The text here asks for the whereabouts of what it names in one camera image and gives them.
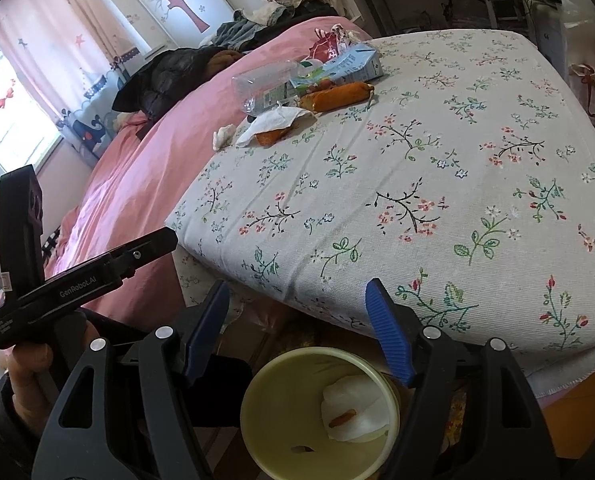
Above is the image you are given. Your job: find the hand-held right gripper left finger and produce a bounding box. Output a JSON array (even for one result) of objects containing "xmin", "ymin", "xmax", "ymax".
[{"xmin": 32, "ymin": 280, "xmax": 253, "ymax": 480}]

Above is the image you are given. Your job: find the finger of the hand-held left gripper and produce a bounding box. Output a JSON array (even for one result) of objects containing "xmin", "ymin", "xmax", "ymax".
[{"xmin": 105, "ymin": 226, "xmax": 178, "ymax": 277}]

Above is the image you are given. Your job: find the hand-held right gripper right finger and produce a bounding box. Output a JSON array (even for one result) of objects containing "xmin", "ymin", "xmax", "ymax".
[{"xmin": 365, "ymin": 277, "xmax": 561, "ymax": 480}]

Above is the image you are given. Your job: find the pale yellow plastic bin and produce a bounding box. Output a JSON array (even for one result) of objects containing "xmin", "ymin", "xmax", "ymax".
[{"xmin": 240, "ymin": 346, "xmax": 403, "ymax": 480}]

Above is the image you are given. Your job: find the clear plastic bottle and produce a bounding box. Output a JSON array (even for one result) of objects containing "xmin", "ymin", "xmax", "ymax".
[{"xmin": 232, "ymin": 59, "xmax": 328, "ymax": 114}]

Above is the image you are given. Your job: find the person's left forearm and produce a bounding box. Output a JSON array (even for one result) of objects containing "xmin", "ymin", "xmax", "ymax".
[{"xmin": 0, "ymin": 374, "xmax": 41, "ymax": 480}]

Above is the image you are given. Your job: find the person's left hand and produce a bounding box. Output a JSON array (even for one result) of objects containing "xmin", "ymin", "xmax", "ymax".
[{"xmin": 8, "ymin": 341, "xmax": 56, "ymax": 438}]

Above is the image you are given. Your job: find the pink bedsheet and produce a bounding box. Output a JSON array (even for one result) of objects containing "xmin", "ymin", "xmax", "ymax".
[{"xmin": 42, "ymin": 16, "xmax": 373, "ymax": 321}]

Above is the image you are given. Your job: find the white tissue with orange scrap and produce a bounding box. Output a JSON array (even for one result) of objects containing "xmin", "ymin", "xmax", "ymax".
[{"xmin": 320, "ymin": 375, "xmax": 391, "ymax": 444}]

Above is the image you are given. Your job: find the yellow patterned bag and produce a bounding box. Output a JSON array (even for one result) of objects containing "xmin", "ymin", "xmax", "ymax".
[{"xmin": 440, "ymin": 389, "xmax": 469, "ymax": 453}]

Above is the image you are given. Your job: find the crumpled white tissue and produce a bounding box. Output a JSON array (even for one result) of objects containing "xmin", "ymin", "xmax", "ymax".
[{"xmin": 213, "ymin": 124, "xmax": 237, "ymax": 151}]

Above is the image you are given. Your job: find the cartoon print headboard cloth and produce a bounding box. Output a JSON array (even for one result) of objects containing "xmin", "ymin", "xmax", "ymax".
[{"xmin": 56, "ymin": 66, "xmax": 134, "ymax": 162}]

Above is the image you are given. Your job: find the small orange food piece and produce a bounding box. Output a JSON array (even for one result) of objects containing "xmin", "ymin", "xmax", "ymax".
[{"xmin": 255, "ymin": 127, "xmax": 291, "ymax": 148}]

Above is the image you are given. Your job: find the floral white blanket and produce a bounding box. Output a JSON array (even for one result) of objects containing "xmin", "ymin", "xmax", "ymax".
[{"xmin": 165, "ymin": 27, "xmax": 595, "ymax": 397}]

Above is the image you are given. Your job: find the black puffer jacket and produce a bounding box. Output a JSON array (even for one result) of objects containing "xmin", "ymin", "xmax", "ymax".
[{"xmin": 112, "ymin": 47, "xmax": 243, "ymax": 122}]

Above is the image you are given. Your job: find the white paper napkin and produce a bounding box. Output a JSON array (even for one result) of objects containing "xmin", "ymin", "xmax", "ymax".
[{"xmin": 236, "ymin": 106, "xmax": 318, "ymax": 149}]

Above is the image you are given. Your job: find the window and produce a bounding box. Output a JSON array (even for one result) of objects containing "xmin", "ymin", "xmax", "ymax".
[{"xmin": 0, "ymin": 35, "xmax": 64, "ymax": 173}]

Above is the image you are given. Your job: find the pink curtain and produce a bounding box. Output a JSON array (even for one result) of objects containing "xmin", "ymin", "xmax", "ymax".
[{"xmin": 0, "ymin": 0, "xmax": 146, "ymax": 128}]

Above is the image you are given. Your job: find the green wrapper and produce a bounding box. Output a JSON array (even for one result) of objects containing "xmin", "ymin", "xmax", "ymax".
[{"xmin": 290, "ymin": 72, "xmax": 339, "ymax": 92}]

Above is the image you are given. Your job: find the pile of clothes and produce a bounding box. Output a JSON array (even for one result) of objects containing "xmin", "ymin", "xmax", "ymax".
[{"xmin": 212, "ymin": 6, "xmax": 301, "ymax": 53}]

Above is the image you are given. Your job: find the red snack wrapper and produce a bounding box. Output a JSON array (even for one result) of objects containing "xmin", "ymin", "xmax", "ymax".
[{"xmin": 305, "ymin": 24, "xmax": 373, "ymax": 62}]

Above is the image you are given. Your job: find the clear plastic bag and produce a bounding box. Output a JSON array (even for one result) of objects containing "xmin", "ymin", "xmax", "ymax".
[{"xmin": 556, "ymin": 0, "xmax": 595, "ymax": 67}]

